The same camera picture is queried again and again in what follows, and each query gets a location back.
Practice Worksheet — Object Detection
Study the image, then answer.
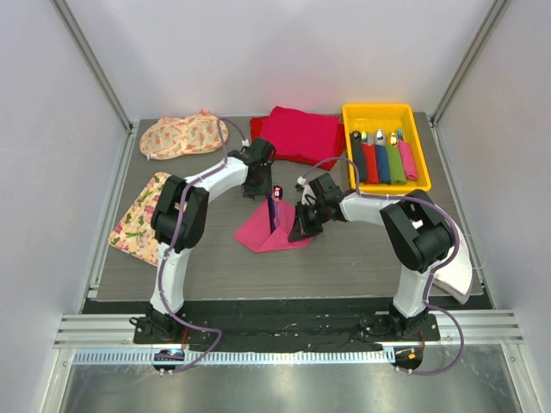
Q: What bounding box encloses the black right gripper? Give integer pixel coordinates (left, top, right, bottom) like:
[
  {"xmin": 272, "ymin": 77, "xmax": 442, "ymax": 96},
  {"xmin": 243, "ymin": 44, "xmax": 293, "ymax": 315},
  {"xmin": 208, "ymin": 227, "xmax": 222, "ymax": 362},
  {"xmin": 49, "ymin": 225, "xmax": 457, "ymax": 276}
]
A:
[{"xmin": 290, "ymin": 200, "xmax": 328, "ymax": 243}]

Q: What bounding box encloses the iridescent spoon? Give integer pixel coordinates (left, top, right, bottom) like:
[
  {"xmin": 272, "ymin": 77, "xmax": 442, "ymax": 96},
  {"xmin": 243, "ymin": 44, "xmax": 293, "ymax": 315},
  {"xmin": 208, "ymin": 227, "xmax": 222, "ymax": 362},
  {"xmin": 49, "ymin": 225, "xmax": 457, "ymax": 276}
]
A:
[{"xmin": 272, "ymin": 185, "xmax": 283, "ymax": 228}]

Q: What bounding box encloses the iridescent purple knife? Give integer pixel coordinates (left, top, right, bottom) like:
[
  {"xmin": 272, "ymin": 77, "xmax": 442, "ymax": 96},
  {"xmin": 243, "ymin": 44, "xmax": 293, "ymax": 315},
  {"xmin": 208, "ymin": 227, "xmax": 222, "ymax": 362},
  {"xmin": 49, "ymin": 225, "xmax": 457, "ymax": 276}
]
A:
[{"xmin": 267, "ymin": 195, "xmax": 277, "ymax": 233}]

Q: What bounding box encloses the pink paper napkin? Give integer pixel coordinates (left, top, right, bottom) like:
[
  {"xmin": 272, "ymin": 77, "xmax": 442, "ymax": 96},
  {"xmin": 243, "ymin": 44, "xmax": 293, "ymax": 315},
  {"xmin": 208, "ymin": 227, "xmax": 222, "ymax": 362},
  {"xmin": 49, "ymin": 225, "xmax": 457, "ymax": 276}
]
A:
[{"xmin": 234, "ymin": 196, "xmax": 311, "ymax": 253}]

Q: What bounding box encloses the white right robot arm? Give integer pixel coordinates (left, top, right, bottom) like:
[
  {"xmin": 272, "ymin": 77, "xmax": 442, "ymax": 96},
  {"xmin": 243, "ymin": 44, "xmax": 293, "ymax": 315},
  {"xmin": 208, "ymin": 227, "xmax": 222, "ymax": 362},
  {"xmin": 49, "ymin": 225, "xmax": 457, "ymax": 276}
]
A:
[{"xmin": 288, "ymin": 173, "xmax": 461, "ymax": 340}]

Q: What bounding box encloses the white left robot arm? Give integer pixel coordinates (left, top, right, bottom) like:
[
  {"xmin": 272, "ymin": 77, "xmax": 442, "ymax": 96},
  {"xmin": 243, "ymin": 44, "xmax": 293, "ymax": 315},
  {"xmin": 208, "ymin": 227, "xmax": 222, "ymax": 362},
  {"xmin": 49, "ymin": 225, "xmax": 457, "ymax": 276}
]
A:
[{"xmin": 146, "ymin": 139, "xmax": 276, "ymax": 343}]

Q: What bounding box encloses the black napkin cutlery roll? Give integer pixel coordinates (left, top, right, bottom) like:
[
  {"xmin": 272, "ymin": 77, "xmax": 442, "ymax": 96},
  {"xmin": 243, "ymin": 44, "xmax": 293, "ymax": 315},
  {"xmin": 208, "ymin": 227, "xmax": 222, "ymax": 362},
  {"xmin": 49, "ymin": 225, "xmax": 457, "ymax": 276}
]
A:
[{"xmin": 350, "ymin": 131, "xmax": 368, "ymax": 182}]

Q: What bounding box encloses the red napkin cutlery roll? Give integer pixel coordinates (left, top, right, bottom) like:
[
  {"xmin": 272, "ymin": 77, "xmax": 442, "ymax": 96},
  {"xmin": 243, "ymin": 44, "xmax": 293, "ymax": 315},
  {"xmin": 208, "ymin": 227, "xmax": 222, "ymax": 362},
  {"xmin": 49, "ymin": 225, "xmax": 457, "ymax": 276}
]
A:
[{"xmin": 361, "ymin": 132, "xmax": 380, "ymax": 184}]

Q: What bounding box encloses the blue napkin cutlery roll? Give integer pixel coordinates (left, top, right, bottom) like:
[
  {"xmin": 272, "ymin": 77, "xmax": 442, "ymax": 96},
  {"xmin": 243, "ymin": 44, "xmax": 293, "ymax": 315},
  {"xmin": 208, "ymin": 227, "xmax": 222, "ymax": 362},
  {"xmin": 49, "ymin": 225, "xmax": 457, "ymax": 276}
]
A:
[{"xmin": 375, "ymin": 129, "xmax": 391, "ymax": 184}]

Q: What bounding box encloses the stack of red napkins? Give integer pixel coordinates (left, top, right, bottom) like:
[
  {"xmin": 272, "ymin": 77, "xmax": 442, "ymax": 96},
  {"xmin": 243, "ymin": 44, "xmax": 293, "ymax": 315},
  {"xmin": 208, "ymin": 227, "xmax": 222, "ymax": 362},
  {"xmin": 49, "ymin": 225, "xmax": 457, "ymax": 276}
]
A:
[{"xmin": 250, "ymin": 106, "xmax": 346, "ymax": 166}]

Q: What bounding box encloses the floral fabric pouch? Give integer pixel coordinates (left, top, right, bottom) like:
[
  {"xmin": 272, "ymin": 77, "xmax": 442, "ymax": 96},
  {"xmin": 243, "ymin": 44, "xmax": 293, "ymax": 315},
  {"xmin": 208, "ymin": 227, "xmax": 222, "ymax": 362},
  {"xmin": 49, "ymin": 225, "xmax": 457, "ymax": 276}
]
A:
[{"xmin": 139, "ymin": 109, "xmax": 229, "ymax": 161}]

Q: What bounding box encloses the yellow plastic bin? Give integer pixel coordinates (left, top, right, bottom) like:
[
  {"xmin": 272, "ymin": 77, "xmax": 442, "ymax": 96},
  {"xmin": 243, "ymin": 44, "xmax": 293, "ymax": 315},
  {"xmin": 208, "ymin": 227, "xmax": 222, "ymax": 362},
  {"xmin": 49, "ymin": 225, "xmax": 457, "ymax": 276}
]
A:
[{"xmin": 342, "ymin": 103, "xmax": 432, "ymax": 194}]

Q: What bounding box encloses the floral pattern tray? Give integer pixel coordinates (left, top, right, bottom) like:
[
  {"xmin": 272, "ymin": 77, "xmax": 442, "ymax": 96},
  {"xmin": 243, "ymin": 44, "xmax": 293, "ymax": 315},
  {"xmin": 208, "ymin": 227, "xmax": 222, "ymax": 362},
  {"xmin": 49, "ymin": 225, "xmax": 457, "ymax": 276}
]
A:
[{"xmin": 108, "ymin": 172, "xmax": 170, "ymax": 266}]

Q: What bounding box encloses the white cloth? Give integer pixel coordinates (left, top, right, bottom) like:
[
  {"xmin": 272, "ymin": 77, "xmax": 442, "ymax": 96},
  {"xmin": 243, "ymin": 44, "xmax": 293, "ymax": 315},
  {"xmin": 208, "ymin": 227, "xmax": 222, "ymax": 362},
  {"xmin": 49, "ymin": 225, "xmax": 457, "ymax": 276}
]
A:
[{"xmin": 434, "ymin": 232, "xmax": 473, "ymax": 305}]

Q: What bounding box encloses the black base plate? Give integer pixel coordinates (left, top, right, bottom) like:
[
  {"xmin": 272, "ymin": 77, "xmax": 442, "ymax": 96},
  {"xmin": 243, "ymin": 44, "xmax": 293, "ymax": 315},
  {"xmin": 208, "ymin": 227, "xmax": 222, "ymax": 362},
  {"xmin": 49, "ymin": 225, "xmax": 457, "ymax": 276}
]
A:
[{"xmin": 129, "ymin": 298, "xmax": 441, "ymax": 353}]

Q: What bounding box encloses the aluminium frame rail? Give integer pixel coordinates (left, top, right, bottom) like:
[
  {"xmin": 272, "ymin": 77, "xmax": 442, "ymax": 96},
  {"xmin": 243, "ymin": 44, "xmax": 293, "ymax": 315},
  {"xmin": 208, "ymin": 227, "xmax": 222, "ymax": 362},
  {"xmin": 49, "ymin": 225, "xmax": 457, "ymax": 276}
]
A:
[{"xmin": 54, "ymin": 310, "xmax": 523, "ymax": 352}]

